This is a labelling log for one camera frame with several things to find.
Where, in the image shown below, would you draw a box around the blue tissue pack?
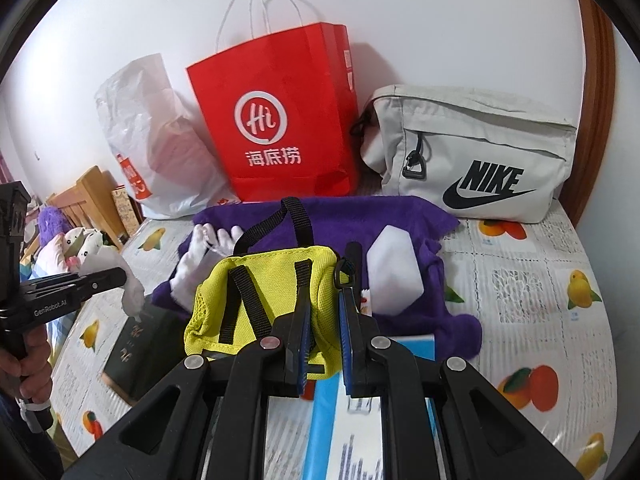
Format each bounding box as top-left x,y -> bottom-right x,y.
307,332 -> 443,480

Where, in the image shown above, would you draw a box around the white plastic shopping bag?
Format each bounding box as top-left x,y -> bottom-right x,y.
95,53 -> 241,220

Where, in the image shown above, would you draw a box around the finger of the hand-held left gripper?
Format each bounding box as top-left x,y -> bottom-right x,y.
22,267 -> 127,302

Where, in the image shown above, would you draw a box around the white spotted plush toy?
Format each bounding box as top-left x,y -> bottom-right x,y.
62,227 -> 118,271

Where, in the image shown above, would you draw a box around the person's dark clothing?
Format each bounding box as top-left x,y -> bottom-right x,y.
0,395 -> 63,480

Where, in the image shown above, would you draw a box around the fruit print bed sheet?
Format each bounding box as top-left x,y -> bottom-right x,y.
47,200 -> 618,480

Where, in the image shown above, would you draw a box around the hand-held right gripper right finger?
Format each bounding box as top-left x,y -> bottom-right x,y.
337,242 -> 586,480

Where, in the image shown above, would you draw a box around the purple towel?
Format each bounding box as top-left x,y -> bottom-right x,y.
151,196 -> 483,366

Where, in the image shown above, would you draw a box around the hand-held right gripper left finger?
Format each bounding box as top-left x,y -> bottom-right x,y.
60,280 -> 321,480

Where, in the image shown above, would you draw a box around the purple plush toy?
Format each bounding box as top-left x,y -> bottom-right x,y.
39,205 -> 68,241

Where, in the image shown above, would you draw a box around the dark green box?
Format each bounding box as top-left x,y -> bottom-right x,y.
102,305 -> 201,403

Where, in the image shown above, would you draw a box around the red paper bag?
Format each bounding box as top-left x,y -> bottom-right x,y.
186,0 -> 358,203

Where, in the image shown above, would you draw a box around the yellow mesh bag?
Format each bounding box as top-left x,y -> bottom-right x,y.
184,197 -> 363,381

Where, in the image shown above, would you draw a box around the white tissue packet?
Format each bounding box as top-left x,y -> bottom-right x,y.
366,226 -> 425,317

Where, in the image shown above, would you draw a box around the white gloves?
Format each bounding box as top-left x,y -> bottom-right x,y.
170,224 -> 246,306

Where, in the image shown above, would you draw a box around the grey sling bag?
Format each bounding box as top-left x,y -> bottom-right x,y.
350,85 -> 578,223

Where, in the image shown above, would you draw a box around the light wooden furniture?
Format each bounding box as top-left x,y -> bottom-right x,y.
47,166 -> 128,251

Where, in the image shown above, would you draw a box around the person's left hand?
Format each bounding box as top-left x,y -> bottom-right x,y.
0,335 -> 53,403

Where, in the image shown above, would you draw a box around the wooden headboard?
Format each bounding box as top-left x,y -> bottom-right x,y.
570,0 -> 617,228

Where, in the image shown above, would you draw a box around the patterned cardboard box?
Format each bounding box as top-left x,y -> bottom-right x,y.
111,185 -> 146,236

